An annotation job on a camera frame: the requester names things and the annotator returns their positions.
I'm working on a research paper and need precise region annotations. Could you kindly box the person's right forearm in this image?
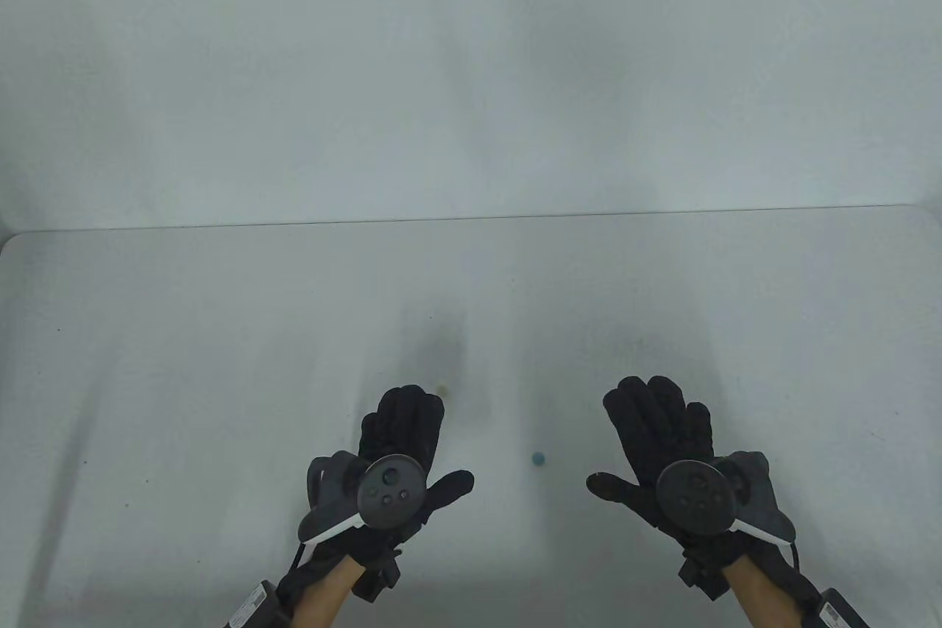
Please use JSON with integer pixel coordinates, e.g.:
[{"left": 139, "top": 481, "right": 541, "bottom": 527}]
[{"left": 725, "top": 556, "right": 804, "bottom": 628}]

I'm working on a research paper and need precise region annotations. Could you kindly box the white and grey controller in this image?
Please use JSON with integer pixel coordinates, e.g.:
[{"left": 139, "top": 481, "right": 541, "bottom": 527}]
[
  {"left": 297, "top": 453, "right": 428, "bottom": 546},
  {"left": 655, "top": 451, "right": 797, "bottom": 546}
]

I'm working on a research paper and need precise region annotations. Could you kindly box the person's left hand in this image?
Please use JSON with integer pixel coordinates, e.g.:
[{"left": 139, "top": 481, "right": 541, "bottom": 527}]
[{"left": 305, "top": 385, "right": 475, "bottom": 567}]

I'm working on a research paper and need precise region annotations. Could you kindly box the black wrist camera with strap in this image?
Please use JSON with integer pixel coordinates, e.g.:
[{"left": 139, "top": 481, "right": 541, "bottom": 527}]
[
  {"left": 223, "top": 547, "right": 325, "bottom": 628},
  {"left": 765, "top": 543, "right": 875, "bottom": 628}
]

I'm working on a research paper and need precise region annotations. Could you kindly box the white and grey right controller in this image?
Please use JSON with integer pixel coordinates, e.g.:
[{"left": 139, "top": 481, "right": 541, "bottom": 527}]
[{"left": 655, "top": 451, "right": 797, "bottom": 546}]

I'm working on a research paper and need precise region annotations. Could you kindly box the black glove sensor module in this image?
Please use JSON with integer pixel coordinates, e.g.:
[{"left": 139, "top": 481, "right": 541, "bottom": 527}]
[
  {"left": 679, "top": 546, "right": 731, "bottom": 601},
  {"left": 356, "top": 557, "right": 403, "bottom": 600}
]

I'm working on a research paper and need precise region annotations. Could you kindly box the white and grey left controller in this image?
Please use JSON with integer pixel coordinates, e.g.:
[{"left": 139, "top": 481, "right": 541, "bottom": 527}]
[{"left": 297, "top": 453, "right": 428, "bottom": 546}]

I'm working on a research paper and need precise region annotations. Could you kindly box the person's left forearm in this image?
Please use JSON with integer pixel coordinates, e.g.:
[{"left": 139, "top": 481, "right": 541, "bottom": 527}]
[{"left": 293, "top": 556, "right": 367, "bottom": 628}]

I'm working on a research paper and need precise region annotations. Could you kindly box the person's right hand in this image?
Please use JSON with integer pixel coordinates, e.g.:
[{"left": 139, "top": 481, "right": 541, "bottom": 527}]
[{"left": 587, "top": 375, "right": 753, "bottom": 570}]

